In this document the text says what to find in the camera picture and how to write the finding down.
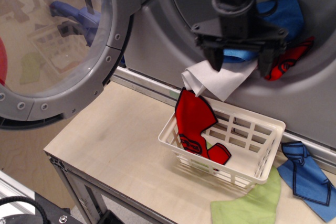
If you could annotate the white plastic laundry basket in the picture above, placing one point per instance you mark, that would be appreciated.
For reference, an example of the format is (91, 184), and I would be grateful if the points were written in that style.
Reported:
(251, 138)

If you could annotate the round transparent washer door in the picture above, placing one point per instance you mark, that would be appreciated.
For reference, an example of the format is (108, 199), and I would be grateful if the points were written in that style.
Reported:
(46, 78)

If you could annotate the red cloth with black trim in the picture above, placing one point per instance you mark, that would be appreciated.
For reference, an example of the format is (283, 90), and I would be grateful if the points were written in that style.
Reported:
(194, 115)

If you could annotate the white grey cloth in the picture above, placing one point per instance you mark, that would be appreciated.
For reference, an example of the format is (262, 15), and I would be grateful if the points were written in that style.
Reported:
(201, 77)

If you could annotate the red cloth with black print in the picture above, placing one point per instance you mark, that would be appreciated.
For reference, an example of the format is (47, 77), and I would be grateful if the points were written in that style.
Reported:
(289, 59)

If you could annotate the blue clamp behind door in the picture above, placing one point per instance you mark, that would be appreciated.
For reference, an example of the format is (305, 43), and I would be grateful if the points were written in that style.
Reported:
(79, 21)

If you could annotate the grey toy washing machine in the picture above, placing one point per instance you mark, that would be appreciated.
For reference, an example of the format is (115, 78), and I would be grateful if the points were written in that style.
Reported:
(162, 46)

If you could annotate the black robot base with cable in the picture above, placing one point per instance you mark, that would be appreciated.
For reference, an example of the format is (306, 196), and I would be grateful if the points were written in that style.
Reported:
(43, 211)

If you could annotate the aluminium table frame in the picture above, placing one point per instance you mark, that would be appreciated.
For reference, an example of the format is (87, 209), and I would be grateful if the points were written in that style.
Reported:
(89, 195)

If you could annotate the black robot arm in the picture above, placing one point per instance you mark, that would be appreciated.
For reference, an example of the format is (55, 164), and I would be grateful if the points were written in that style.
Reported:
(239, 25)

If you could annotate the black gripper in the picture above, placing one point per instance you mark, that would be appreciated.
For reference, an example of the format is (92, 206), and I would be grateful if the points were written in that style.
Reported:
(240, 25)

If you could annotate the light green cloth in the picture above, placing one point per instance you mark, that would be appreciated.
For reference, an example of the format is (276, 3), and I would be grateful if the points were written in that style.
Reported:
(258, 206)

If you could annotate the blue cloth with black outline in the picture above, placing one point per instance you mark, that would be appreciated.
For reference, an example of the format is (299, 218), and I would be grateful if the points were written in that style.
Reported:
(307, 180)

